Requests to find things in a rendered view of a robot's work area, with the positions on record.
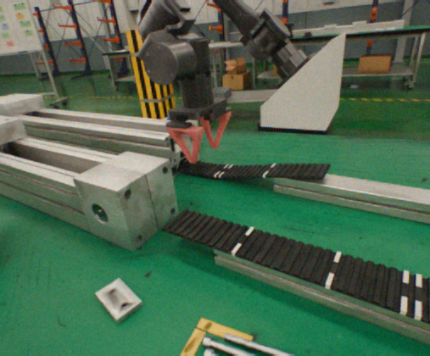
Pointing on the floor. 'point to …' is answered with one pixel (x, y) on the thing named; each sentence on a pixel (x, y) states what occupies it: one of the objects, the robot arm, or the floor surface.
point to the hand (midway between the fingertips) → (203, 151)
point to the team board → (9, 35)
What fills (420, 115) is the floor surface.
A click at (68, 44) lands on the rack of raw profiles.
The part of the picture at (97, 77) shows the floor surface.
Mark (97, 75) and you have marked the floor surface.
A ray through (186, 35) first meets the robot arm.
